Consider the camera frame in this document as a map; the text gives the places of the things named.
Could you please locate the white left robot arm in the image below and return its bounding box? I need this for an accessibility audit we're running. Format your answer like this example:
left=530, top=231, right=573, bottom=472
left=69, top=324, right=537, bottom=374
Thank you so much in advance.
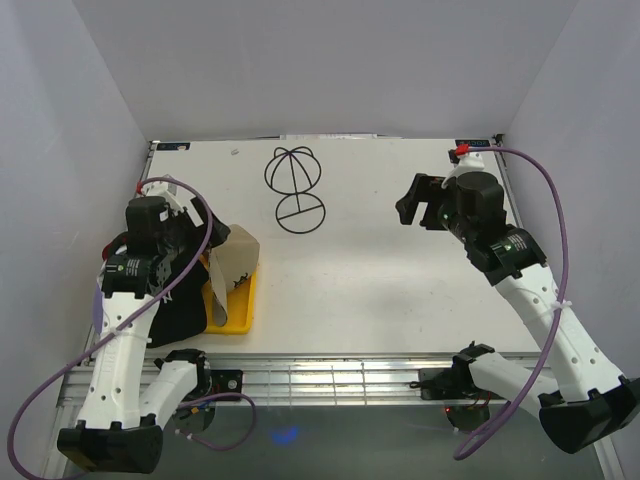
left=57, top=196, right=212, bottom=474

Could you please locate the black wire hat stand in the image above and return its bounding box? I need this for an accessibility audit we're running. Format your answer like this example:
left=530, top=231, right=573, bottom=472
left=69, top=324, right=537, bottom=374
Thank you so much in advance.
left=263, top=146, right=327, bottom=235

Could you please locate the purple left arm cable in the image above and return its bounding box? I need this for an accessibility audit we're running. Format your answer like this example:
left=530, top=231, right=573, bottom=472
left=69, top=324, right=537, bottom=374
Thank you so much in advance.
left=4, top=178, right=259, bottom=479

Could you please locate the yellow plastic tray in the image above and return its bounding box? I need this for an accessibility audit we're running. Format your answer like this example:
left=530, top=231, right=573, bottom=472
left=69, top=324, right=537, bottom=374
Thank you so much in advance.
left=202, top=271, right=258, bottom=335

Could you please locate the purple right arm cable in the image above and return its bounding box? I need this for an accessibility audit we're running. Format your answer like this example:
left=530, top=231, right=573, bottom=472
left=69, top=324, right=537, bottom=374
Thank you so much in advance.
left=452, top=145, right=569, bottom=461

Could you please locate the aluminium rail frame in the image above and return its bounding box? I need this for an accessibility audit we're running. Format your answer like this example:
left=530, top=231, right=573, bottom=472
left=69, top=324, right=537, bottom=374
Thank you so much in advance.
left=56, top=354, right=625, bottom=479

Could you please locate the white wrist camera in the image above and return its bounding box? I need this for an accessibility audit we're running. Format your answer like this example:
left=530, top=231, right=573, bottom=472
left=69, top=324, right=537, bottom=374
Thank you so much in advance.
left=441, top=144, right=485, bottom=189
left=138, top=181, right=205, bottom=227

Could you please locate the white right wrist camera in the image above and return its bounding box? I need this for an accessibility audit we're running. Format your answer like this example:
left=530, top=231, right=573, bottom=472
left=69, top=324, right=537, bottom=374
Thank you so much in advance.
left=441, top=144, right=485, bottom=189

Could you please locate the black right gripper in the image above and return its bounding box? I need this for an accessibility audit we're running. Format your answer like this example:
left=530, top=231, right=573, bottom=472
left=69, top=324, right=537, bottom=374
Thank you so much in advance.
left=395, top=174, right=474, bottom=244

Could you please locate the black baseball cap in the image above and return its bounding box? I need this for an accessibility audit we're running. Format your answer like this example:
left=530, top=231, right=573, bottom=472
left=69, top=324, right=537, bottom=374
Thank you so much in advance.
left=148, top=219, right=209, bottom=348

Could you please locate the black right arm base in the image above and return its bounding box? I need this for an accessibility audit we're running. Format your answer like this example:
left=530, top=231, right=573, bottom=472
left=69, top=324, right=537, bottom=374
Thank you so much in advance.
left=409, top=367, right=491, bottom=402

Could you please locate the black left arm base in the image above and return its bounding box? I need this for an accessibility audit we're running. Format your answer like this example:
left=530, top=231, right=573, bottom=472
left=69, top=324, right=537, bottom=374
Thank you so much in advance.
left=207, top=369, right=244, bottom=402

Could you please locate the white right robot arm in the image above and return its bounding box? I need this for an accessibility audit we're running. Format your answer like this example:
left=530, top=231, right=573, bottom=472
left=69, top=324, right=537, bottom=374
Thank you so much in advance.
left=395, top=172, right=639, bottom=454

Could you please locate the beige baseball cap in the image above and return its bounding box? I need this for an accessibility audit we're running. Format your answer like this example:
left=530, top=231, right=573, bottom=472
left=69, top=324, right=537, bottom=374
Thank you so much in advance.
left=201, top=224, right=260, bottom=326

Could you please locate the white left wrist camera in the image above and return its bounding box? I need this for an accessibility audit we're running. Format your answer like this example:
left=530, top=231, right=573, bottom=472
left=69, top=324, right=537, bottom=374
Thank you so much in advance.
left=138, top=181, right=205, bottom=227

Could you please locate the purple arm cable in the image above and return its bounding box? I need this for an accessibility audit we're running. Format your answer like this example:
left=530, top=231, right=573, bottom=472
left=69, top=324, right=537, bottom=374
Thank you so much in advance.
left=452, top=145, right=569, bottom=461
left=4, top=178, right=259, bottom=479

